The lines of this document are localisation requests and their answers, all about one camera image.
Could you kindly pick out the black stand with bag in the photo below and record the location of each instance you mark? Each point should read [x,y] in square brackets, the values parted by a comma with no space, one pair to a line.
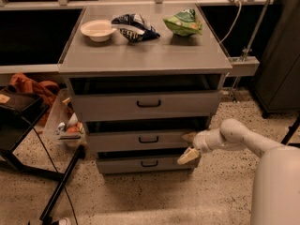
[16,121]

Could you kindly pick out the grey bottom drawer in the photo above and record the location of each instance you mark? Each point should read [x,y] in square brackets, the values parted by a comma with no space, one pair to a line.
[143,165]

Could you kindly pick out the green chip bag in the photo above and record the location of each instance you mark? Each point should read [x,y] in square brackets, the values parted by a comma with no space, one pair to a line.
[184,23]

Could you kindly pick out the dark grey cabinet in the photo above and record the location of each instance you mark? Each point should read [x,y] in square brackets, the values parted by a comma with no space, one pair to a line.
[276,85]

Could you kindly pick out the black tripod leg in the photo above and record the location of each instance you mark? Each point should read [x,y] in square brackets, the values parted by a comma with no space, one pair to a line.
[292,129]

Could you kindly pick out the orange jacket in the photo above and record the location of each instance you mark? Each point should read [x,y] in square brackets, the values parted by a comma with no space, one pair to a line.
[47,90]

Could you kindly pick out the grey drawer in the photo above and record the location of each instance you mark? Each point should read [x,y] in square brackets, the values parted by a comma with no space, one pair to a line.
[119,107]
[137,140]
[143,165]

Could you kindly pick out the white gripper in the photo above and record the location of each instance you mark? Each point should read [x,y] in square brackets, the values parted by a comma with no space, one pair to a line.
[202,142]

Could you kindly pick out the grey top drawer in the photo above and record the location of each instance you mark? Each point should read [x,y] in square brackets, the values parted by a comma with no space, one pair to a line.
[119,107]

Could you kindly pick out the clear plastic bin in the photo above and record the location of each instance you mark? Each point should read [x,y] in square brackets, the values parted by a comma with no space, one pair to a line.
[57,123]

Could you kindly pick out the white paper bowl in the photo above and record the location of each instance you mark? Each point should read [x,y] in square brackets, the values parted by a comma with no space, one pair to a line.
[98,30]

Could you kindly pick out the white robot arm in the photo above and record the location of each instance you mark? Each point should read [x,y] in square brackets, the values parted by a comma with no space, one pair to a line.
[276,186]

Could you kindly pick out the blue chip bag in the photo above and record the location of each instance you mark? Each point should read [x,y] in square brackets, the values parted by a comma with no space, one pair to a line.
[134,27]

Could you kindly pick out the grey drawer cabinet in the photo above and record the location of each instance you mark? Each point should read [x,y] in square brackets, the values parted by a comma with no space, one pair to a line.
[168,64]

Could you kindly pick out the metal pole stand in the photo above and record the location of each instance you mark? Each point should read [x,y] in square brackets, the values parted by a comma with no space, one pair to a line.
[244,61]

